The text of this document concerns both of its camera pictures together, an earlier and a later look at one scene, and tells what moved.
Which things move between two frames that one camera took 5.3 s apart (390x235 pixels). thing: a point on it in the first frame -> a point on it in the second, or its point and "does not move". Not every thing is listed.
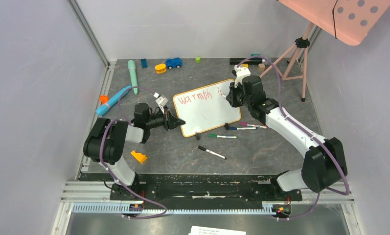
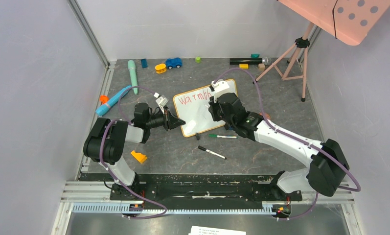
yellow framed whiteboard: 204,108 does not move
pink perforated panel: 351,21 does not move
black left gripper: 171,122 does not move
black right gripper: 232,97 -> 212,112
